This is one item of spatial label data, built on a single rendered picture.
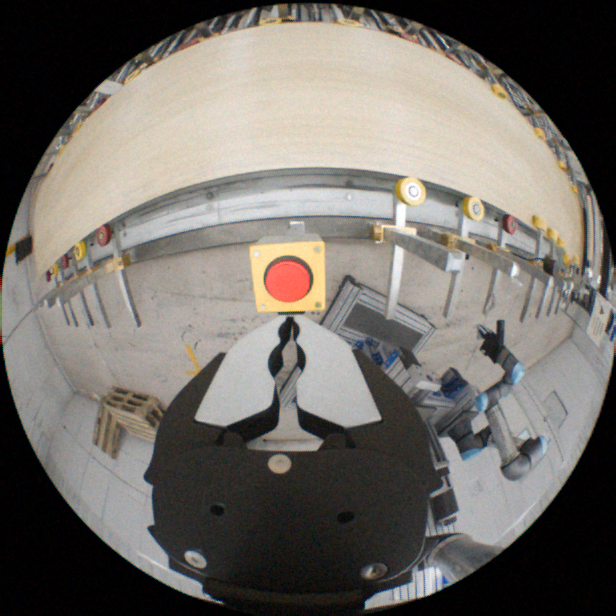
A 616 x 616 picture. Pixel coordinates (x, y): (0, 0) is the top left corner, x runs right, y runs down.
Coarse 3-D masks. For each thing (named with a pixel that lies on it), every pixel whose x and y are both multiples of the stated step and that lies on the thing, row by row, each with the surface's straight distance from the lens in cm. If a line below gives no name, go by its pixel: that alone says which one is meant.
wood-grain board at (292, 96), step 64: (192, 64) 89; (256, 64) 73; (320, 64) 71; (384, 64) 79; (448, 64) 110; (128, 128) 89; (192, 128) 65; (256, 128) 57; (320, 128) 56; (384, 128) 60; (448, 128) 75; (512, 128) 121; (64, 192) 135; (128, 192) 76; (512, 192) 97
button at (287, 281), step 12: (276, 264) 19; (288, 264) 19; (300, 264) 19; (276, 276) 19; (288, 276) 19; (300, 276) 19; (276, 288) 20; (288, 288) 20; (300, 288) 20; (288, 300) 20
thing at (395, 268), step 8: (392, 192) 67; (392, 200) 67; (400, 208) 65; (400, 216) 65; (392, 224) 67; (400, 224) 65; (392, 248) 67; (400, 248) 66; (392, 256) 67; (400, 256) 67; (392, 264) 67; (400, 264) 67; (392, 272) 67; (400, 272) 68; (392, 280) 68; (392, 288) 69; (392, 296) 70; (392, 304) 71; (384, 312) 75; (392, 312) 73
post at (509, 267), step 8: (432, 232) 84; (440, 232) 83; (456, 240) 72; (464, 240) 72; (456, 248) 72; (464, 248) 69; (472, 248) 66; (480, 248) 64; (480, 256) 64; (488, 256) 62; (496, 256) 60; (496, 264) 60; (504, 264) 58; (512, 264) 56; (504, 272) 58; (512, 272) 56
